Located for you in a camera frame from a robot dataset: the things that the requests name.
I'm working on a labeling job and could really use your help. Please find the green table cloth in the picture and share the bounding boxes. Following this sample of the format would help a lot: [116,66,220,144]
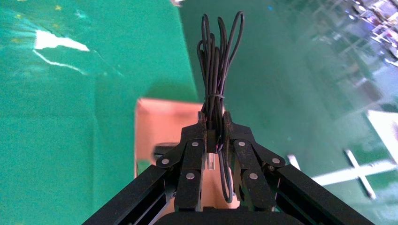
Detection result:
[0,0,199,225]

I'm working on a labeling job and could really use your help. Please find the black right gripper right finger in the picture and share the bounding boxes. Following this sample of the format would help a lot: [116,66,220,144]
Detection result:
[222,111,287,212]

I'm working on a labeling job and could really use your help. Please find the thin black usb cable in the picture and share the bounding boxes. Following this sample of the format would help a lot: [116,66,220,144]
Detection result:
[196,11,245,204]

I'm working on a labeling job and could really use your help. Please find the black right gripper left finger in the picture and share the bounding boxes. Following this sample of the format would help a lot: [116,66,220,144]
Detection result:
[155,111,208,212]

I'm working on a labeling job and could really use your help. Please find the open brown cardboard box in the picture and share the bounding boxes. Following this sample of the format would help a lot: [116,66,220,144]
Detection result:
[134,97,240,215]

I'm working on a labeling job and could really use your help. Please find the white height-adjustable table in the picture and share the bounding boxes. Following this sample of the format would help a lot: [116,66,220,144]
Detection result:
[286,110,398,199]

